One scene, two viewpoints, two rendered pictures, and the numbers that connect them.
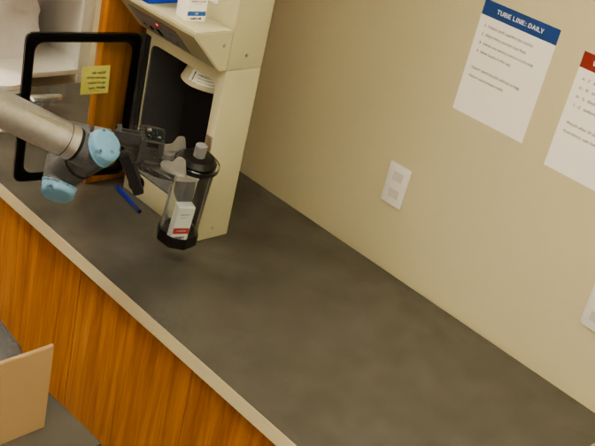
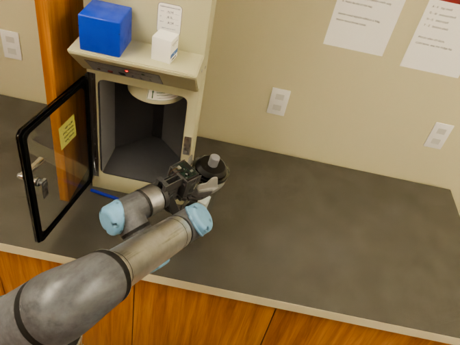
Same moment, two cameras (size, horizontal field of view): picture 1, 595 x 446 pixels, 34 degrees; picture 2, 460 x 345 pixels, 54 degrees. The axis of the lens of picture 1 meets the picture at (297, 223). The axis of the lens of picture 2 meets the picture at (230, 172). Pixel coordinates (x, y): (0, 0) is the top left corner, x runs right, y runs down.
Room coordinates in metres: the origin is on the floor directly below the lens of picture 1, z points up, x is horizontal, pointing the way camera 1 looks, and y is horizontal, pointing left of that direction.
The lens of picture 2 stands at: (1.30, 0.86, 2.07)
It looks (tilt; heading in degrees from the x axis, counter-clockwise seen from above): 41 degrees down; 319
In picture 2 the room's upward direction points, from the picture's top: 12 degrees clockwise
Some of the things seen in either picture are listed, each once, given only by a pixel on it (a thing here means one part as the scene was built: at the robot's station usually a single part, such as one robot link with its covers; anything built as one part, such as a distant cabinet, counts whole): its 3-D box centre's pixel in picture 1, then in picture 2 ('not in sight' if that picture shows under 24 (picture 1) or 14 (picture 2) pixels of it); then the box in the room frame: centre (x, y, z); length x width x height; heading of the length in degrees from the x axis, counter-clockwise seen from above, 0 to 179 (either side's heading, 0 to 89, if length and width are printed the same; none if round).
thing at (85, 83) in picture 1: (77, 107); (61, 160); (2.29, 0.61, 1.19); 0.30 x 0.01 x 0.40; 130
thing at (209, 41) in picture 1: (169, 28); (137, 69); (2.26, 0.41, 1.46); 0.32 x 0.12 x 0.10; 50
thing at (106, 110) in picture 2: (209, 121); (150, 116); (2.40, 0.29, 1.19); 0.26 x 0.24 x 0.35; 50
